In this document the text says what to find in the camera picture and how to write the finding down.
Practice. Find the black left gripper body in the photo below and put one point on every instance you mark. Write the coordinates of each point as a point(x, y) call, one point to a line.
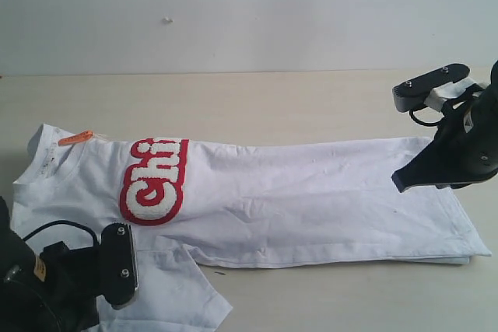
point(53, 291)

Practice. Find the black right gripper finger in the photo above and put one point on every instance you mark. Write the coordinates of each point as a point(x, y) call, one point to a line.
point(452, 184)
point(423, 170)

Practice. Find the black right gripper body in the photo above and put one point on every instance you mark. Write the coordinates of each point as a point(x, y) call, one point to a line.
point(467, 140)

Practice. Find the white t-shirt red lettering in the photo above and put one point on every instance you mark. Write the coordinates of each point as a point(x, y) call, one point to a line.
point(194, 203)

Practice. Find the orange fabric tag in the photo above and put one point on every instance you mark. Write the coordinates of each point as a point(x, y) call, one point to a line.
point(80, 138)

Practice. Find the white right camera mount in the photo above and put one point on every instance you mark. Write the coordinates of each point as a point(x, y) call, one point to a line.
point(440, 95)

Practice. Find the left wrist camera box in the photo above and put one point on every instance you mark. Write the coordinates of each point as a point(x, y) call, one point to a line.
point(118, 269)

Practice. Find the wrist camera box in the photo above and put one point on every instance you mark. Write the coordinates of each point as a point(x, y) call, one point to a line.
point(118, 269)
point(412, 93)

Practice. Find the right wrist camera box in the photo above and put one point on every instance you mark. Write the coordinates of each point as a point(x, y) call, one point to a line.
point(412, 93)

